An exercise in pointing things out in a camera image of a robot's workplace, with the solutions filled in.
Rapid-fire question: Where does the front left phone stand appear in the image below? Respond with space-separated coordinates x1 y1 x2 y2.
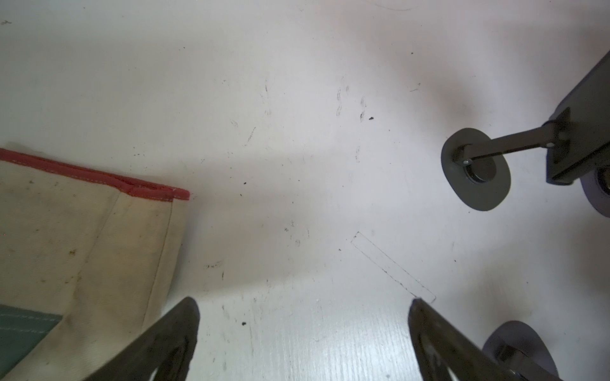
441 109 570 211

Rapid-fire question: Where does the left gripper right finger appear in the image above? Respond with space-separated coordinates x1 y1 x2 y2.
408 298 522 380

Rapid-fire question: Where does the back left phone stand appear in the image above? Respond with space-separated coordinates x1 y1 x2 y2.
580 166 610 217

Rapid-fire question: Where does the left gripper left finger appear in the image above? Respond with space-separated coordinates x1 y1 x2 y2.
87 297 200 380

